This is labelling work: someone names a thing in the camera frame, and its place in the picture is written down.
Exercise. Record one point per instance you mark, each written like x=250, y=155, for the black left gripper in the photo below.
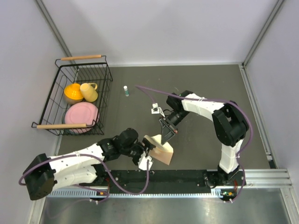
x=148, y=145

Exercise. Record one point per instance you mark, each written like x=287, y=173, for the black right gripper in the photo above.
x=168, y=130

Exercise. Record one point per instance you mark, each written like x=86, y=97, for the white green glue stick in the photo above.
x=126, y=90

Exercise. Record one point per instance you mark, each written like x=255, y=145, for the cream letter paper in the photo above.
x=155, y=141

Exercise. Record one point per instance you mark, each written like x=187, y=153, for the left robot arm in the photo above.
x=86, y=166

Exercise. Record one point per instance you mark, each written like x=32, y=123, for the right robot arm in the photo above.
x=230, y=126

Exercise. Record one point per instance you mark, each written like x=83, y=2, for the pink plate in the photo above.
x=81, y=113

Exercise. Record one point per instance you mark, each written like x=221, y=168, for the yellow mug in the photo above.
x=89, y=91

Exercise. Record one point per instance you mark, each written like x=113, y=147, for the orange bowl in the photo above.
x=72, y=94

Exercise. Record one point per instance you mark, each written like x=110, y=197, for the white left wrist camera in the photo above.
x=145, y=163

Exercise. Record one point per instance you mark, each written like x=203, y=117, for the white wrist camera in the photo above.
x=145, y=163
x=156, y=109

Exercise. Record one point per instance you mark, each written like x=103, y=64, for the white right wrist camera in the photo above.
x=156, y=109

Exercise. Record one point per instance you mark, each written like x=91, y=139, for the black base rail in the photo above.
x=165, y=183

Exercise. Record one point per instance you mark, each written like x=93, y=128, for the black wire basket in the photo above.
x=76, y=69

